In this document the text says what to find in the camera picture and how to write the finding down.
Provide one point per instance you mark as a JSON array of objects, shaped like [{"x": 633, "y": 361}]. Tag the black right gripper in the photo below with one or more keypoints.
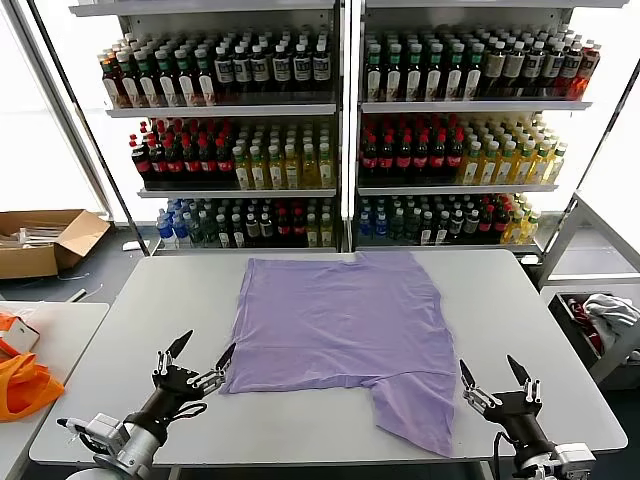
[{"x": 515, "y": 415}]

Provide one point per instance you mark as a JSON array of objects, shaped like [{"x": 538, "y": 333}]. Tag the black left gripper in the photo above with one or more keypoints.
[{"x": 170, "y": 385}]

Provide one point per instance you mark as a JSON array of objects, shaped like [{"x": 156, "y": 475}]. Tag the purple T-shirt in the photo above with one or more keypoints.
[{"x": 340, "y": 325}]

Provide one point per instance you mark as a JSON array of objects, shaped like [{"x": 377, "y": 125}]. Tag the black storage crate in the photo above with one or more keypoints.
[{"x": 575, "y": 330}]

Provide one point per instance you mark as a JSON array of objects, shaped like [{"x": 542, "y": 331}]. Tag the red garment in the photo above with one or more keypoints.
[{"x": 595, "y": 340}]

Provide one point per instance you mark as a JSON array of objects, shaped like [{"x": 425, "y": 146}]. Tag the small white flat object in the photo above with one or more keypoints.
[
  {"x": 529, "y": 259},
  {"x": 131, "y": 246}
]

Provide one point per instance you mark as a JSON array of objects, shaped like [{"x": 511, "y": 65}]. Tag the blue water bottle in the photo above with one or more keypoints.
[
  {"x": 180, "y": 229},
  {"x": 365, "y": 230},
  {"x": 163, "y": 230},
  {"x": 381, "y": 230}
]

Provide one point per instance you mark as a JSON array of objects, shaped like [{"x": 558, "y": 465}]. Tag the dark drink bottle white cap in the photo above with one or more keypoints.
[
  {"x": 236, "y": 232},
  {"x": 456, "y": 228},
  {"x": 251, "y": 231},
  {"x": 471, "y": 227},
  {"x": 266, "y": 231}
]

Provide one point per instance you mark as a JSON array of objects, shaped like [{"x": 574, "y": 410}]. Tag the white crumpled garment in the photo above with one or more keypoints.
[{"x": 610, "y": 312}]

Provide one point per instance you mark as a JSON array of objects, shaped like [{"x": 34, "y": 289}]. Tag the grey strip piece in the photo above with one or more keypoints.
[{"x": 77, "y": 295}]

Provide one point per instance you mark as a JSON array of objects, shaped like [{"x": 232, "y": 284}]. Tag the cola bottle red cap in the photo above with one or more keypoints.
[
  {"x": 369, "y": 159},
  {"x": 223, "y": 162},
  {"x": 501, "y": 226},
  {"x": 403, "y": 159},
  {"x": 486, "y": 226},
  {"x": 298, "y": 229},
  {"x": 454, "y": 159},
  {"x": 156, "y": 162},
  {"x": 386, "y": 159},
  {"x": 282, "y": 229},
  {"x": 437, "y": 159},
  {"x": 420, "y": 159},
  {"x": 190, "y": 162},
  {"x": 173, "y": 162},
  {"x": 207, "y": 162},
  {"x": 140, "y": 162}
]

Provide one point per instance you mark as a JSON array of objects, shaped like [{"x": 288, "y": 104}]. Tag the orange cloth bag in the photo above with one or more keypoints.
[{"x": 25, "y": 390}]

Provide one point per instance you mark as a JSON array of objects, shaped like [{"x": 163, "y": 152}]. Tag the small white orange box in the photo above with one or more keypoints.
[{"x": 22, "y": 335}]

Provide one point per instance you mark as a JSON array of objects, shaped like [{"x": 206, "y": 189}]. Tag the open cardboard box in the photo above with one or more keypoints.
[{"x": 30, "y": 260}]

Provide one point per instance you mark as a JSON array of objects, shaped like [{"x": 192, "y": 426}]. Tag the white packing pieces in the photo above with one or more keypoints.
[{"x": 35, "y": 235}]

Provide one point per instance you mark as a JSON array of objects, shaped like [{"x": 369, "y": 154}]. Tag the grey shelving unit six-cola row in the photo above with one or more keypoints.
[{"x": 225, "y": 110}]

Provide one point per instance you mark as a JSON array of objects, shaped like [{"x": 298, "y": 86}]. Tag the dark bottle white-green label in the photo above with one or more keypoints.
[
  {"x": 414, "y": 75},
  {"x": 146, "y": 85},
  {"x": 373, "y": 75},
  {"x": 165, "y": 84},
  {"x": 455, "y": 75},
  {"x": 184, "y": 84},
  {"x": 434, "y": 75},
  {"x": 204, "y": 83},
  {"x": 128, "y": 85},
  {"x": 474, "y": 75},
  {"x": 393, "y": 75}
]

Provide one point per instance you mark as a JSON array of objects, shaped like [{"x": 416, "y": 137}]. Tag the grey shelving unit red-drink bottle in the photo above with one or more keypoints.
[{"x": 475, "y": 106}]

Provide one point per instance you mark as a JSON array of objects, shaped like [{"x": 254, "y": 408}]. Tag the amber tea bottle white label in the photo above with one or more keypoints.
[{"x": 111, "y": 85}]

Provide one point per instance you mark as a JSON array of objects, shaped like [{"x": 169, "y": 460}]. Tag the black slanted metal pole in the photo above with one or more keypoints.
[{"x": 75, "y": 97}]

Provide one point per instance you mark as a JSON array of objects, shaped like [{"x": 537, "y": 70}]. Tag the dark bottle blue-white label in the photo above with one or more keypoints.
[
  {"x": 280, "y": 69},
  {"x": 242, "y": 70},
  {"x": 223, "y": 70},
  {"x": 259, "y": 70},
  {"x": 320, "y": 68},
  {"x": 300, "y": 69}
]

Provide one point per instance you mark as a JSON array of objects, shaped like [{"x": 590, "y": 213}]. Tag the dark bottle beige label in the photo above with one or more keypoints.
[
  {"x": 514, "y": 67},
  {"x": 495, "y": 67}
]

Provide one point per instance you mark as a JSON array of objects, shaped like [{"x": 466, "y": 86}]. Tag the dark bottle grey-blue label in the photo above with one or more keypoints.
[
  {"x": 571, "y": 67},
  {"x": 552, "y": 67},
  {"x": 534, "y": 67}
]

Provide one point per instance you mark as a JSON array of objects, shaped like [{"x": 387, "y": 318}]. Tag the red drink bottle white cap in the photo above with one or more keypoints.
[{"x": 589, "y": 70}]

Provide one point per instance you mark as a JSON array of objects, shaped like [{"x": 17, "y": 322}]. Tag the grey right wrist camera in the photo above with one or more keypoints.
[{"x": 575, "y": 455}]

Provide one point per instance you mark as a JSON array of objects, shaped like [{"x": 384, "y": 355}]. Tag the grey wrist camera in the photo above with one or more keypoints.
[
  {"x": 575, "y": 455},
  {"x": 105, "y": 430}
]

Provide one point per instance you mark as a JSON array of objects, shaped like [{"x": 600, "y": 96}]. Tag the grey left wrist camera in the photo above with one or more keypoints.
[{"x": 105, "y": 430}]

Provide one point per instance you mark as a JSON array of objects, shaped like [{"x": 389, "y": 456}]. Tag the grey metal cart frame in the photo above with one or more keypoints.
[{"x": 562, "y": 240}]

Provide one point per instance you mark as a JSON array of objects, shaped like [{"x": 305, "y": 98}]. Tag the grey window frame post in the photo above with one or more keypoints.
[{"x": 61, "y": 110}]

